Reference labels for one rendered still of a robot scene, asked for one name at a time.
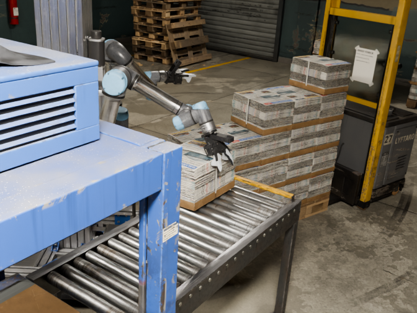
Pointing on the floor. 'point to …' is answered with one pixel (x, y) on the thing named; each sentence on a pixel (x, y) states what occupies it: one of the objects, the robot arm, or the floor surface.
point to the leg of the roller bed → (285, 269)
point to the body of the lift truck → (393, 153)
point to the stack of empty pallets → (148, 51)
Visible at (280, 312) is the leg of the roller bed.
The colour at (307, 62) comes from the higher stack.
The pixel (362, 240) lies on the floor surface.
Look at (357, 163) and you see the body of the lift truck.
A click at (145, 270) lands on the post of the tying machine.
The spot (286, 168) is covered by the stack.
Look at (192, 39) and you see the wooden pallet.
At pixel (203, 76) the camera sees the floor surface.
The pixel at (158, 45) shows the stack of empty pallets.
